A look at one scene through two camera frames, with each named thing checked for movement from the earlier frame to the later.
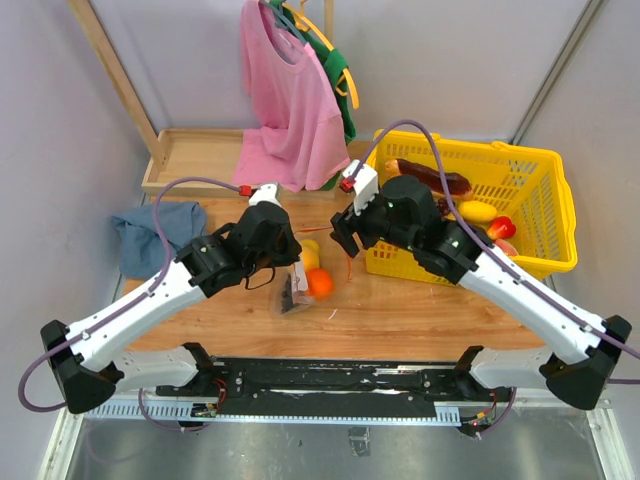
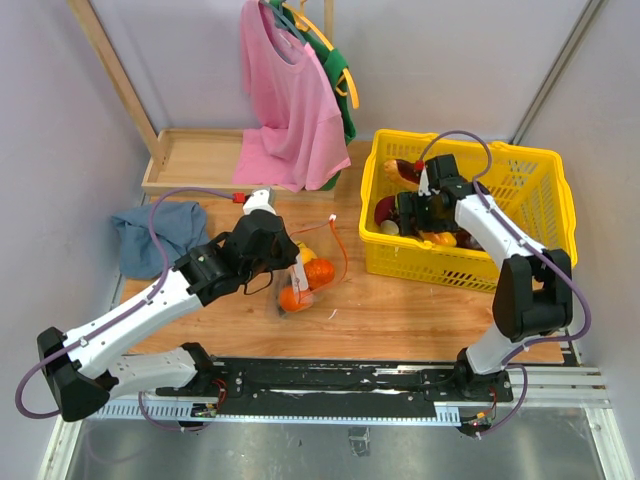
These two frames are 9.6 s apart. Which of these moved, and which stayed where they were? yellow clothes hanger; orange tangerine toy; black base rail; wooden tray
Moved: orange tangerine toy
Stayed: wooden tray; black base rail; yellow clothes hanger
